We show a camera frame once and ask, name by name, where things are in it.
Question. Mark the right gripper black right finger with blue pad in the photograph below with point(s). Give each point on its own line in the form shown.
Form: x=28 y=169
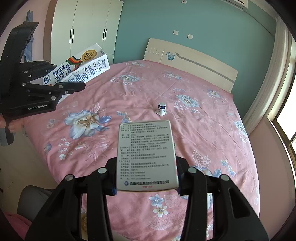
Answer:
x=233 y=216

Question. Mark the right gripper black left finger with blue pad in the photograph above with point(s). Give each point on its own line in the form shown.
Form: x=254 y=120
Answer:
x=60 y=216

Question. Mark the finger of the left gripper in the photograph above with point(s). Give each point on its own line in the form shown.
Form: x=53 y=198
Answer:
x=35 y=69
x=40 y=93

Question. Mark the white milk carton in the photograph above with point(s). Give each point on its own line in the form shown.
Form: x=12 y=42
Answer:
x=81 y=67

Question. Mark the white medicine box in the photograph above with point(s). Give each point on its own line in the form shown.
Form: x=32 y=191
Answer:
x=146 y=159

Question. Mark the person's left hand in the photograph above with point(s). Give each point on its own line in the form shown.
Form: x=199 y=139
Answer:
x=14 y=126

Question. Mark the blue hanging clothes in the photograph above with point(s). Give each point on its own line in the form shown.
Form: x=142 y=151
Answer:
x=27 y=55

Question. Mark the pink floral bedsheet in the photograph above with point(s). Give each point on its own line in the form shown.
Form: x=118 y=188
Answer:
x=82 y=133

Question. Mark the white wardrobe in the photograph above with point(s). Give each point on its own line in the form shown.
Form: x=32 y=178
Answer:
x=72 y=26

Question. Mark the small blue white bottle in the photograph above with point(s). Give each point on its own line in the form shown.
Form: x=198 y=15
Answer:
x=162 y=109

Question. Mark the beige wooden headboard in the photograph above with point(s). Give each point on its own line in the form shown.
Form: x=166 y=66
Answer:
x=191 y=61

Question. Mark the cream curtain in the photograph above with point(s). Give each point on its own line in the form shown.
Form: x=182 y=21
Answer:
x=272 y=78

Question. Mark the window with frame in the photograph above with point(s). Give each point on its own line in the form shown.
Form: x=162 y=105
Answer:
x=282 y=116

